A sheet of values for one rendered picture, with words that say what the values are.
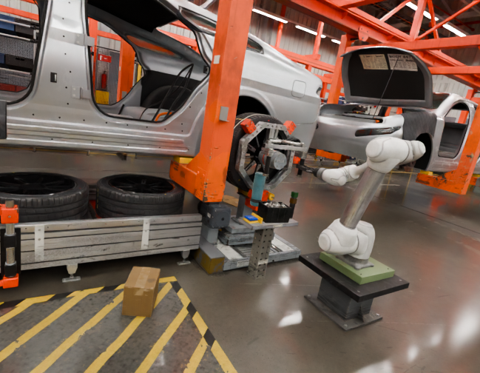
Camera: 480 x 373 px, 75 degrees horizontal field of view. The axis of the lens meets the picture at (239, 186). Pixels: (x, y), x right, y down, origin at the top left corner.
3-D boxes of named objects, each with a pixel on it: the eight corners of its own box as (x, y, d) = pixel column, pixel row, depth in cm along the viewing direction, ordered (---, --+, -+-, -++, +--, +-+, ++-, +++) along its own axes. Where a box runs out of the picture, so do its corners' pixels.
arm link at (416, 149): (397, 147, 181) (382, 145, 175) (427, 136, 166) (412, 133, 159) (401, 169, 179) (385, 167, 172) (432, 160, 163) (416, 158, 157)
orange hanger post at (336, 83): (320, 155, 692) (346, 37, 635) (345, 161, 638) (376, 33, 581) (315, 155, 683) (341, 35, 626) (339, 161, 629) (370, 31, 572)
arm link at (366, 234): (375, 259, 198) (384, 226, 193) (354, 260, 190) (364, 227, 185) (356, 247, 212) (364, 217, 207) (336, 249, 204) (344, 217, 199)
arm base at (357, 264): (378, 266, 203) (380, 257, 202) (357, 270, 190) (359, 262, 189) (355, 253, 217) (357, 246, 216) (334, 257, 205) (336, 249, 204)
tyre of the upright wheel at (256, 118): (240, 200, 288) (286, 151, 301) (255, 209, 269) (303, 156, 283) (199, 149, 250) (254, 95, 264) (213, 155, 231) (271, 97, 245)
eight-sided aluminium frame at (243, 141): (282, 187, 277) (294, 126, 264) (287, 189, 272) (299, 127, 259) (231, 187, 247) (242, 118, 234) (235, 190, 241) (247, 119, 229)
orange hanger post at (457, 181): (419, 182, 515) (468, 21, 458) (465, 194, 461) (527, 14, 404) (415, 182, 506) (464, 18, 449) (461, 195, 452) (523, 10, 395)
